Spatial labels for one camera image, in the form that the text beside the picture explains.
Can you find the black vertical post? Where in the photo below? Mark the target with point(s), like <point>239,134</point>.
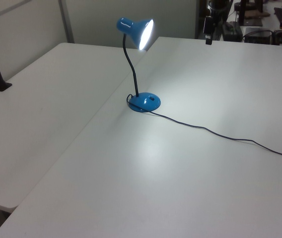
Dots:
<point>242,11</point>

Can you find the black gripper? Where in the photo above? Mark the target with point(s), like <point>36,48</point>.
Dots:
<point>208,24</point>

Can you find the dark robot arm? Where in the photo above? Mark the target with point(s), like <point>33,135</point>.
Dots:
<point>218,6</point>

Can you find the black equipment box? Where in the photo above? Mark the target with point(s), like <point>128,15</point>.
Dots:
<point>232,31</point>

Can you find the dark electronics unit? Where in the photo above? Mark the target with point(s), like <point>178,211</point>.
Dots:
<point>257,34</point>

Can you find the blue gooseneck desk lamp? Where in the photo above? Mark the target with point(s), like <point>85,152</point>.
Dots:
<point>134,27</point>

